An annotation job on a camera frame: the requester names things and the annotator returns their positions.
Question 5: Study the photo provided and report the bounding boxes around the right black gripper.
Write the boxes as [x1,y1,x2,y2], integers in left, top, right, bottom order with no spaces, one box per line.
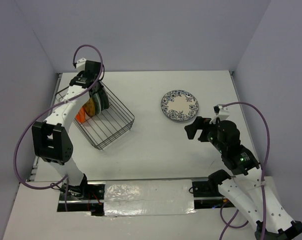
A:
[184,115,225,153]

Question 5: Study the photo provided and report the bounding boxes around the red teal floral plate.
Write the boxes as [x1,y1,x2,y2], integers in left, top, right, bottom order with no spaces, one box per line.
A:
[92,93,102,115]

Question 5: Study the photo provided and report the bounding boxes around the blue white floral plate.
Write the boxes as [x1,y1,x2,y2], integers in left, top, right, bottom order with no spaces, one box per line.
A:
[160,89,199,122]

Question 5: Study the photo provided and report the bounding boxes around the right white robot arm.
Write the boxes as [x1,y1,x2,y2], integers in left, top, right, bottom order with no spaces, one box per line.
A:
[185,116,302,240]

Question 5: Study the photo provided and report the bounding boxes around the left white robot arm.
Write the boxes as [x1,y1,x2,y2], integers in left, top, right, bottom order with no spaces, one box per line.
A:
[31,58,104,200]

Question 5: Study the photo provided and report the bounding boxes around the dark green plate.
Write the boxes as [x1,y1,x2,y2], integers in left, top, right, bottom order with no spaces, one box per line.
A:
[98,86,110,111]

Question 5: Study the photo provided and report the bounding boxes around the yellow patterned small plate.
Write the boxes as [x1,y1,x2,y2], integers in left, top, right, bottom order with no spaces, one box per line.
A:
[83,98,95,117]

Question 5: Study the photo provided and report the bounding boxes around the orange small plate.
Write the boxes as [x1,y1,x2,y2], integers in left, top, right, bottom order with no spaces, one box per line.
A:
[75,107,86,124]

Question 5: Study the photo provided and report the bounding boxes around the silver tape sheet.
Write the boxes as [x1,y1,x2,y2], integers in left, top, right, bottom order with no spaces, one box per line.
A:
[103,179,195,217]

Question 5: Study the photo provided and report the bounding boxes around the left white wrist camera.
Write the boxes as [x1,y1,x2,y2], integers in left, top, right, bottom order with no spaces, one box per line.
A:
[73,58,87,73]

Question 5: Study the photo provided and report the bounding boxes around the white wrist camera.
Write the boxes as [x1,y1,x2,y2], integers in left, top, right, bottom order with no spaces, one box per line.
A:
[210,104,230,124]
[73,58,87,73]

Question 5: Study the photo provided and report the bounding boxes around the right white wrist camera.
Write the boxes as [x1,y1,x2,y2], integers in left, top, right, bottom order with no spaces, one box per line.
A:
[210,104,230,124]

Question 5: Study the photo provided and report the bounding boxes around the grey wire dish rack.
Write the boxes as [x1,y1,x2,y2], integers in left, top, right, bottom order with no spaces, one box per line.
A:
[55,83,135,151]

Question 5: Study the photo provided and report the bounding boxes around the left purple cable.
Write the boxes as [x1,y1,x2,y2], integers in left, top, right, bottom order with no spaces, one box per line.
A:
[13,44,105,190]

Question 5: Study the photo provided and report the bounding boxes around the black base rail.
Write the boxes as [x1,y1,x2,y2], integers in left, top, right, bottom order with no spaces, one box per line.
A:
[57,177,227,217]

